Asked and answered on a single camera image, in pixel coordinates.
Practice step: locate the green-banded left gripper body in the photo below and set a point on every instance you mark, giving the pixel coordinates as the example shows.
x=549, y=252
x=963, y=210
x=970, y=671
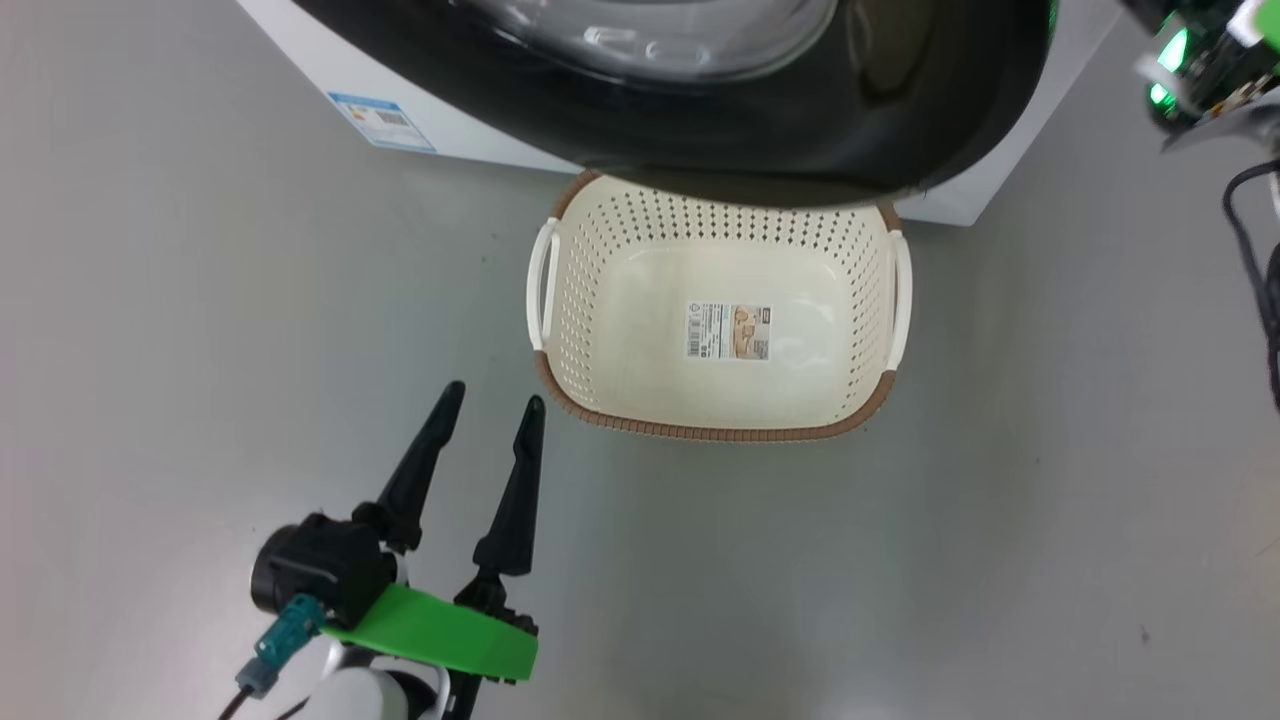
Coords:
x=440, y=635

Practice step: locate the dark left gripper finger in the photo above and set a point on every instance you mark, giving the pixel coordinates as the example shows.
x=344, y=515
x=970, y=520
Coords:
x=415, y=470
x=515, y=520

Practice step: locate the green-lit right gripper body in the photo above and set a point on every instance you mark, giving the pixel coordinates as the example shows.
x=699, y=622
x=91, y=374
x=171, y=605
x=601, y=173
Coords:
x=1210, y=50

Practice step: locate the black round glass washer door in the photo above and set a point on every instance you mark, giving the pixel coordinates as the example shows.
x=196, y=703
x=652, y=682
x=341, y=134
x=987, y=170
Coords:
x=700, y=130

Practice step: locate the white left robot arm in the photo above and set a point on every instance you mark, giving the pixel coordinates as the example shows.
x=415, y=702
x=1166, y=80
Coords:
x=365, y=700

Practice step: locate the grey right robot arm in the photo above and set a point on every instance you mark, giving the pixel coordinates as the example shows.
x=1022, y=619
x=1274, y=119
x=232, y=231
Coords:
x=1245, y=125

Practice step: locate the white front-load washing machine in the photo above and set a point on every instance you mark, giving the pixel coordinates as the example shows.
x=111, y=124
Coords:
x=1050, y=120

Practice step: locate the cream perforated laundry basket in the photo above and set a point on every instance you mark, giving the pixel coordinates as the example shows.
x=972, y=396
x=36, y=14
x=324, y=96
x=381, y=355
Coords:
x=650, y=390

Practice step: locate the paper label in basket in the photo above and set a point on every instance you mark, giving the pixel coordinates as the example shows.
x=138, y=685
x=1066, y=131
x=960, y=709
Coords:
x=728, y=332

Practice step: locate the blue energy label sticker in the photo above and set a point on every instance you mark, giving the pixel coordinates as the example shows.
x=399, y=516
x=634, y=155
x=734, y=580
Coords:
x=385, y=122

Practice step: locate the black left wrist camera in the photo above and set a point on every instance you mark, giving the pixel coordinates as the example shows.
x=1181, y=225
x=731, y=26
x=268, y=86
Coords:
x=320, y=565

